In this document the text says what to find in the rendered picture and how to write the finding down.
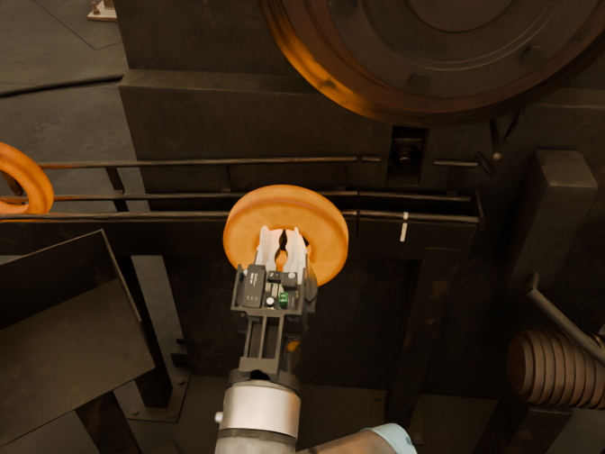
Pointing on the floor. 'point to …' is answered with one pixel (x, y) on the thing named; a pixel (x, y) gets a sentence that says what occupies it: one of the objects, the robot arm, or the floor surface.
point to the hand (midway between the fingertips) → (285, 230)
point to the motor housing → (543, 392)
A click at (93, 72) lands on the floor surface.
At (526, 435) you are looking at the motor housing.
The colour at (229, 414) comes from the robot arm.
